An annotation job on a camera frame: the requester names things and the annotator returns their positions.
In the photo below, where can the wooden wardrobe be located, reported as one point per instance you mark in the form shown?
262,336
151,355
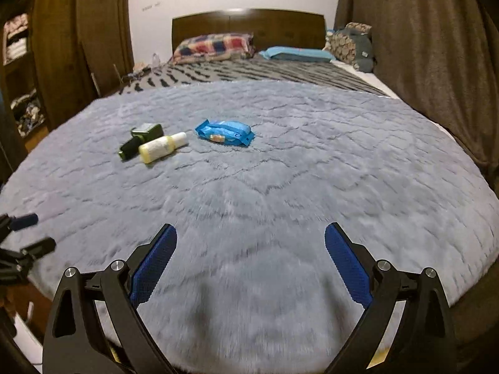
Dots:
77,51

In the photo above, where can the green lotion bottle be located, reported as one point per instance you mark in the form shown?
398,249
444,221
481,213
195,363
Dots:
147,132

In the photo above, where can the yellow bottle white cap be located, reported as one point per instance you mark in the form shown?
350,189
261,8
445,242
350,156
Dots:
162,147

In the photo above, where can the bedside table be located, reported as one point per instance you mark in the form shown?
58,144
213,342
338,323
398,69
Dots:
128,80

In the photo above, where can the plaid pillow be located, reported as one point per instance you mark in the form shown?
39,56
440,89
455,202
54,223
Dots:
213,47

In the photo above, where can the patterned cushion pile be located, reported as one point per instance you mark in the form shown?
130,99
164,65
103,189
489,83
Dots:
352,45

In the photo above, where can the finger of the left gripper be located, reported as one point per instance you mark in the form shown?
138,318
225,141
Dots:
39,249
10,223

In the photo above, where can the grey fluffy blanket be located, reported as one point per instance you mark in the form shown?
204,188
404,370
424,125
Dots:
250,287

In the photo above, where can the blue pillow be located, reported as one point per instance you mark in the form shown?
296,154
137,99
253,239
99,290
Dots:
287,53

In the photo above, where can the blue snack wrapper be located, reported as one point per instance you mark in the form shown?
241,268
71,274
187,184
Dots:
226,132

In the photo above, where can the dark green round bottle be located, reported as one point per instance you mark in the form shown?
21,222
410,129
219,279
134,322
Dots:
130,149

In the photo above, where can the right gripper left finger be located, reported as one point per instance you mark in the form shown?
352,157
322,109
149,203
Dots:
75,341

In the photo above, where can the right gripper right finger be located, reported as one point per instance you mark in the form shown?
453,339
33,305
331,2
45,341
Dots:
425,337

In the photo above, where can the zebra striped bed cover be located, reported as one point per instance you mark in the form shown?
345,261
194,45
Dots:
256,68

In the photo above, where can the brown curtain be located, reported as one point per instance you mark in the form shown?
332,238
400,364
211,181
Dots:
441,57

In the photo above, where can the clear plastic bottle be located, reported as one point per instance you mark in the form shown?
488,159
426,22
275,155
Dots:
155,61

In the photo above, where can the wooden headboard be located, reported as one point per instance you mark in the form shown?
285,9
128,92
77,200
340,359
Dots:
270,27

